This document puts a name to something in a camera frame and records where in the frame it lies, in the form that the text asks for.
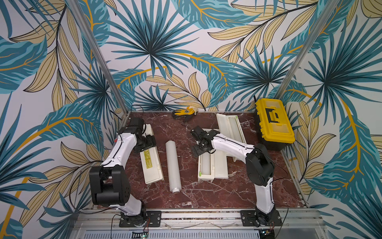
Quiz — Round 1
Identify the white wrap dispenser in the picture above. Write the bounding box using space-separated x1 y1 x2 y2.
139 123 165 185
197 128 229 183
216 114 247 144

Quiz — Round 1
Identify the long plastic wrap roll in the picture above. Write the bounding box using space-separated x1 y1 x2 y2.
166 140 182 194

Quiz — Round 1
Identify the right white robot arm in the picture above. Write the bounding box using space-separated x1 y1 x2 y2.
190 126 276 226

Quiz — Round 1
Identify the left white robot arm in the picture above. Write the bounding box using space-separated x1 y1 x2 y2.
89 118 156 220

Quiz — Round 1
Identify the yellow black work glove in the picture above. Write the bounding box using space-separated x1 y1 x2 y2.
172 107 199 122

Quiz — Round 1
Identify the yellow black toolbox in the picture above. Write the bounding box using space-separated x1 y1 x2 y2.
254 98 295 151

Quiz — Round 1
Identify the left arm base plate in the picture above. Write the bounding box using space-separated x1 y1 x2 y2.
119 211 162 228

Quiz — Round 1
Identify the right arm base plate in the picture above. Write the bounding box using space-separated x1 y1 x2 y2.
240 209 283 228

